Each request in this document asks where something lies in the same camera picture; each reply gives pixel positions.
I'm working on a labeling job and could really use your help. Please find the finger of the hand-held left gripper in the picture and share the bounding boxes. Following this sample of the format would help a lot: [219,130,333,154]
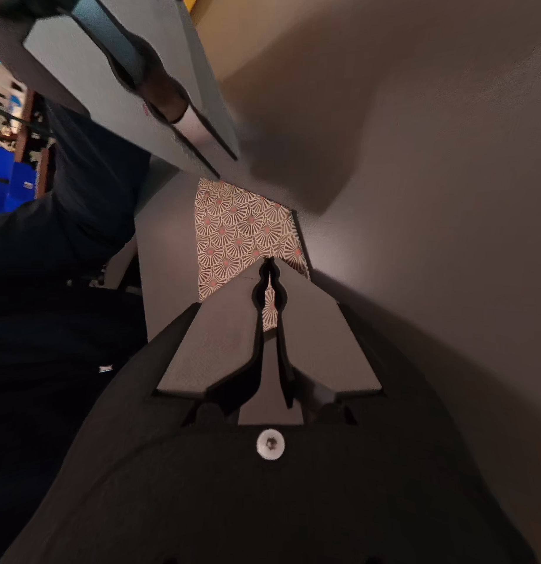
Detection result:
[23,0,221,180]
[98,0,241,161]

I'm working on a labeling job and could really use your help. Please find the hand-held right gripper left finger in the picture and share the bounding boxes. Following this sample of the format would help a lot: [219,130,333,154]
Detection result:
[155,258,272,416]

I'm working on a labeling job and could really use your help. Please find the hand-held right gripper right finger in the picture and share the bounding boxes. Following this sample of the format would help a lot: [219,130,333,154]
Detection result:
[269,258,383,409]

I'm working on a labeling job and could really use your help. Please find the fan-patterned origami paper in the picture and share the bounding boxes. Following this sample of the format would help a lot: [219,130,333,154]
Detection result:
[194,177,311,332]

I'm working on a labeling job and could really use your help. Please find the wooden shelving unit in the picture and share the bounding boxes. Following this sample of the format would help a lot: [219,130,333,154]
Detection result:
[0,59,55,199]

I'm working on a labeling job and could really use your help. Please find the blue storage bin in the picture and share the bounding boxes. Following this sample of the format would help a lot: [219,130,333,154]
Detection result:
[0,145,37,214]

